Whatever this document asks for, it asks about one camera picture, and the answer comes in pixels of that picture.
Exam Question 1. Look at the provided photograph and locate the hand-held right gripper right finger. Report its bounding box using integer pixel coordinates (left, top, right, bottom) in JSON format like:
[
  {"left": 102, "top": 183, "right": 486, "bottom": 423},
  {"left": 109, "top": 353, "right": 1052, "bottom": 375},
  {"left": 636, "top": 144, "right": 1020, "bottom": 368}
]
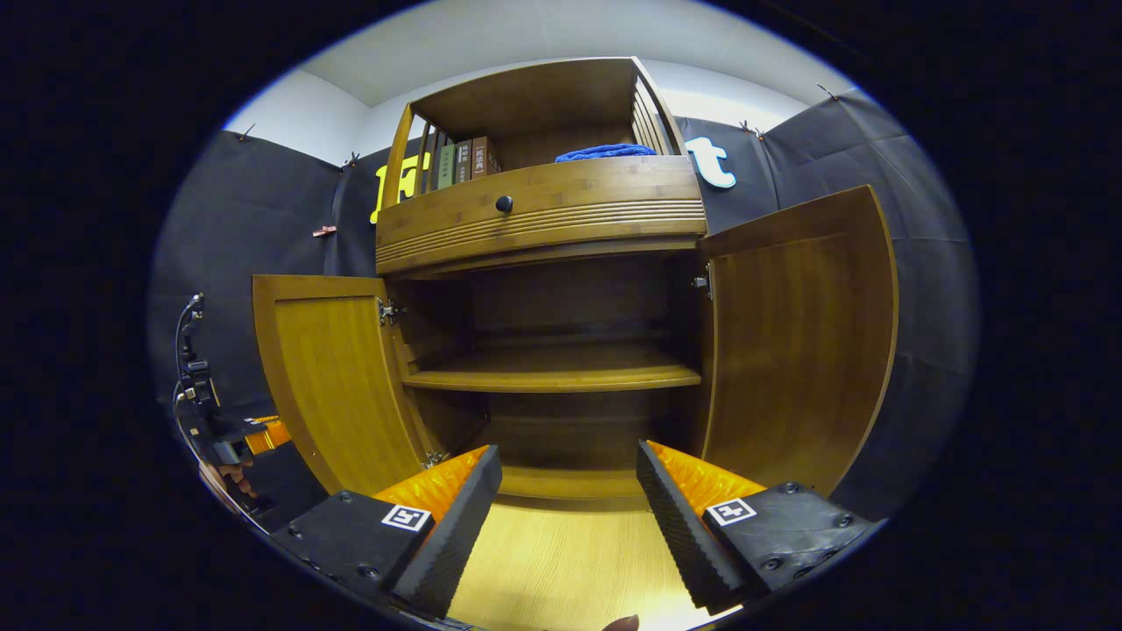
[{"left": 636, "top": 440, "right": 879, "bottom": 615}]

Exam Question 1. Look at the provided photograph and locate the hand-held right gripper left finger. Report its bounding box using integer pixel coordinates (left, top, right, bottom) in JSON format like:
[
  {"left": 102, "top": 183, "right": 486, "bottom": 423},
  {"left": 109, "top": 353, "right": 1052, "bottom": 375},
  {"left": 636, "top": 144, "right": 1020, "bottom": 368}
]
[{"left": 268, "top": 443, "right": 504, "bottom": 620}]

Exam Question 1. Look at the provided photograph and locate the wooden shoe cabinet door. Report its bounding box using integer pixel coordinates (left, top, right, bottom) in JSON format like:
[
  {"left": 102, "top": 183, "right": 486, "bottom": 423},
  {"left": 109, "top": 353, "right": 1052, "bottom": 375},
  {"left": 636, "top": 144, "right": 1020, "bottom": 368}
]
[
  {"left": 252, "top": 274, "right": 432, "bottom": 497},
  {"left": 697, "top": 184, "right": 899, "bottom": 498}
]

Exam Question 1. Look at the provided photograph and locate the wooden shoe cabinet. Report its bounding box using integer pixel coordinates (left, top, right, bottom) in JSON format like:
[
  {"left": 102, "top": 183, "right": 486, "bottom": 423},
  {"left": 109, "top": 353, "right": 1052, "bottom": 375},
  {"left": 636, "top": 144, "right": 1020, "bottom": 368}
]
[{"left": 375, "top": 57, "right": 709, "bottom": 514}]

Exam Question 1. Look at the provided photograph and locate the wooden inner shelf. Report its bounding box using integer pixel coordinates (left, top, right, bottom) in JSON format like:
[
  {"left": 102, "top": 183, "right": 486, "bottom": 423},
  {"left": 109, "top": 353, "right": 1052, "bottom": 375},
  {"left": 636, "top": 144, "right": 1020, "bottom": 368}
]
[{"left": 401, "top": 344, "right": 703, "bottom": 393}]

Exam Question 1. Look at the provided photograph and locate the black backdrop cloth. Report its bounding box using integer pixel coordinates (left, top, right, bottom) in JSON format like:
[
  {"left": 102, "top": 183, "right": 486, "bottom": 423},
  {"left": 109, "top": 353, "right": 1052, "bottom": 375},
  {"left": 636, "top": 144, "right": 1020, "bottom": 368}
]
[{"left": 147, "top": 88, "right": 981, "bottom": 527}]

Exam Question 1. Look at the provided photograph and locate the blue folded cloth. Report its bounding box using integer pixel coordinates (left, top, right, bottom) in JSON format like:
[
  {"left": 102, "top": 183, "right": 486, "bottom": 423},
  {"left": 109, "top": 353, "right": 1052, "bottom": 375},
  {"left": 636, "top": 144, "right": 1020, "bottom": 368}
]
[{"left": 554, "top": 143, "right": 657, "bottom": 164}]

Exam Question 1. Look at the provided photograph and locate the black cable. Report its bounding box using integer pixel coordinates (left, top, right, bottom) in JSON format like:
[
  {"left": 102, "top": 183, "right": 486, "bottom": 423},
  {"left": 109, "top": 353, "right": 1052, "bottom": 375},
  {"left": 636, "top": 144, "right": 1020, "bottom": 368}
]
[{"left": 174, "top": 294, "right": 204, "bottom": 413}]

